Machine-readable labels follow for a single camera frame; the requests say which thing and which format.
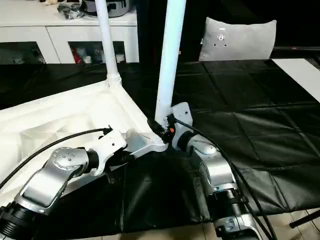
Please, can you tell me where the white plastic table leg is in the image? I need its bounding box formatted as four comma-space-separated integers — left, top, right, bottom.
94, 0, 123, 88
154, 0, 188, 131

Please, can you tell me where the white plastic table top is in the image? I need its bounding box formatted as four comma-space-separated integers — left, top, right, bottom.
0, 81, 170, 208

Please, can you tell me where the black padded mat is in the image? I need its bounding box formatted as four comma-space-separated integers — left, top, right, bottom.
0, 58, 320, 238

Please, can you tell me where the small red item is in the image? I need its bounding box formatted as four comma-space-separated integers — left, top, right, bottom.
72, 48, 82, 65

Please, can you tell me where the grey pillow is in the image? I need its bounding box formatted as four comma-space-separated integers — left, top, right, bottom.
198, 16, 278, 62

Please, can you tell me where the dark round object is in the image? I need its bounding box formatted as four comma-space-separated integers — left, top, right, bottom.
83, 0, 137, 18

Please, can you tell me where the white cabinet with glass doors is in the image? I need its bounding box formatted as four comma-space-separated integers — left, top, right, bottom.
0, 0, 140, 65

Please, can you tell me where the white flat board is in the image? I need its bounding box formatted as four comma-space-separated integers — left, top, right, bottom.
271, 58, 320, 101

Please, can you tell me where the black stand leg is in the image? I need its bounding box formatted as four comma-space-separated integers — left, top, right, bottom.
289, 211, 320, 229

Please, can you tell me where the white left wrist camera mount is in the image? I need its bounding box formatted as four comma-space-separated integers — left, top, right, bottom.
89, 128, 128, 176

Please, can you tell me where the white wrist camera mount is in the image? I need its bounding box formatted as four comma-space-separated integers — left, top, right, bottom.
171, 101, 194, 151
89, 128, 128, 176

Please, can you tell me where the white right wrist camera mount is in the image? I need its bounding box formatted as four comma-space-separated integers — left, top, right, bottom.
171, 101, 194, 151

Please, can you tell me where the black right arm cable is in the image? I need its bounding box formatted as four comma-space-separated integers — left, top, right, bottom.
172, 115, 278, 240

